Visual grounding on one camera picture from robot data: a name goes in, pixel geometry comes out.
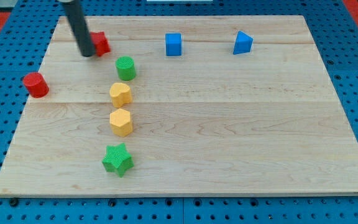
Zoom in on green star block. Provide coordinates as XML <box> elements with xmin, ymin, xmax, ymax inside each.
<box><xmin>102</xmin><ymin>143</ymin><xmax>134</xmax><ymax>177</ymax></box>

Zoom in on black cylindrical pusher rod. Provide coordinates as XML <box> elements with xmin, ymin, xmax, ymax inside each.
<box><xmin>59</xmin><ymin>0</ymin><xmax>96</xmax><ymax>57</ymax></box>

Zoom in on yellow hexagon block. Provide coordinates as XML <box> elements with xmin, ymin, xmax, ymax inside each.
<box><xmin>109</xmin><ymin>109</ymin><xmax>133</xmax><ymax>137</ymax></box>

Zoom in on wooden board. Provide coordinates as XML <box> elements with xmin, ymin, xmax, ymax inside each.
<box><xmin>0</xmin><ymin>16</ymin><xmax>358</xmax><ymax>198</ymax></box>

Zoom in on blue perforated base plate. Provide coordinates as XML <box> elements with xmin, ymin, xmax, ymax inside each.
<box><xmin>0</xmin><ymin>1</ymin><xmax>358</xmax><ymax>223</ymax></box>

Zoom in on blue triangle block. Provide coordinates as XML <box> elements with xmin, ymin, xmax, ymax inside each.
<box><xmin>233</xmin><ymin>30</ymin><xmax>254</xmax><ymax>55</ymax></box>

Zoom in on blue cube block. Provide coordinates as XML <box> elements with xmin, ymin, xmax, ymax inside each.
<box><xmin>165</xmin><ymin>33</ymin><xmax>182</xmax><ymax>56</ymax></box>

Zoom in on red star block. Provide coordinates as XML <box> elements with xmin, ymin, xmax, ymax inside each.
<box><xmin>90</xmin><ymin>32</ymin><xmax>111</xmax><ymax>57</ymax></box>

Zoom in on red cylinder block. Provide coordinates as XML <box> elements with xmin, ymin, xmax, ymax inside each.
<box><xmin>22</xmin><ymin>72</ymin><xmax>49</xmax><ymax>98</ymax></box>

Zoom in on yellow heart block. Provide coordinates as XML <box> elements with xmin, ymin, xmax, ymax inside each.
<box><xmin>109</xmin><ymin>83</ymin><xmax>133</xmax><ymax>108</ymax></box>

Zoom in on green cylinder block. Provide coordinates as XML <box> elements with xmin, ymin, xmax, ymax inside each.
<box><xmin>115</xmin><ymin>56</ymin><xmax>136</xmax><ymax>81</ymax></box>

